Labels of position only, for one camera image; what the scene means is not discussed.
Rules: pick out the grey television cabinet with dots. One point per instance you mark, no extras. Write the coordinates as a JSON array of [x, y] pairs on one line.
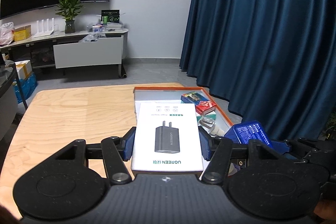
[[60, 36]]

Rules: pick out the green plant in glass vase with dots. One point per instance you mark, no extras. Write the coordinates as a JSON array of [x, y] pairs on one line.
[[69, 6]]

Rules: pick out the red card box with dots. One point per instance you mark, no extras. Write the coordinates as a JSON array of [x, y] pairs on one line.
[[206, 107]]

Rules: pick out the white router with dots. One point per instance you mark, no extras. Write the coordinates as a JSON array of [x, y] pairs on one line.
[[42, 32]]

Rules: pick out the white plastic bag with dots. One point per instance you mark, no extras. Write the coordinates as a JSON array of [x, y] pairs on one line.
[[6, 33]]

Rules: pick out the blue curtain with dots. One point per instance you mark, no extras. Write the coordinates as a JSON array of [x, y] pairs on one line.
[[262, 29]]

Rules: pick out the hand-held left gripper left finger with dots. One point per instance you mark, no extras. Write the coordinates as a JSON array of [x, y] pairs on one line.
[[128, 145]]

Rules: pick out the blue tin box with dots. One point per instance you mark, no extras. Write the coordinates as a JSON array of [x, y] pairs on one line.
[[249, 130]]

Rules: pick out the black and green box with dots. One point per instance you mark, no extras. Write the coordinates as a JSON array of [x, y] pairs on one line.
[[110, 16]]

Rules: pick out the teal cardboard box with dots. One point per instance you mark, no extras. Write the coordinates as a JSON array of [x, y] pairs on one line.
[[208, 117]]

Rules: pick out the blue wrapped bottle pack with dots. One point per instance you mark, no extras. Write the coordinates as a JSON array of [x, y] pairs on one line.
[[25, 87]]

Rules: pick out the orange shallow box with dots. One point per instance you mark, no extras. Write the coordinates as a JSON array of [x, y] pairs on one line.
[[157, 95]]

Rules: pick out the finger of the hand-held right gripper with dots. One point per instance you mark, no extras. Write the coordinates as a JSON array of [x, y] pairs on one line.
[[282, 146]]

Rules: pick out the cluster of small boxes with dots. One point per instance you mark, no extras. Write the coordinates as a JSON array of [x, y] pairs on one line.
[[105, 28]]

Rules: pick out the clear glass bottle white cap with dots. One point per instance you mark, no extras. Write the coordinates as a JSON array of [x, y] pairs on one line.
[[214, 128]]

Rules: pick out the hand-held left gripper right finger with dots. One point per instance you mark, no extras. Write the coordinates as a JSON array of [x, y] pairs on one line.
[[206, 145]]

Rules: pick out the white carton yellow tape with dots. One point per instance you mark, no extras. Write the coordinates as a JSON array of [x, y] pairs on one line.
[[23, 69]]

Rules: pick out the yellow box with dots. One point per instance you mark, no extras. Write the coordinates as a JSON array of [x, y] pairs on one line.
[[22, 33]]

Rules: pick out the clear bag of parts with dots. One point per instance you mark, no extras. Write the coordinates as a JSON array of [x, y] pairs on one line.
[[92, 37]]

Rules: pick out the white adapter box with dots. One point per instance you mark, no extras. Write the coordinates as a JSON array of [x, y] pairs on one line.
[[168, 119]]

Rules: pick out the green card box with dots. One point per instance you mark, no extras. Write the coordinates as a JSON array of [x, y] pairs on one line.
[[192, 97]]

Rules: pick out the dark curved counter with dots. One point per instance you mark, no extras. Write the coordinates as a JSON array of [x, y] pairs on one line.
[[6, 108]]

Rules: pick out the white open drawer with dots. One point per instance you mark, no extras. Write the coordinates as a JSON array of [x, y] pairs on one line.
[[89, 52]]

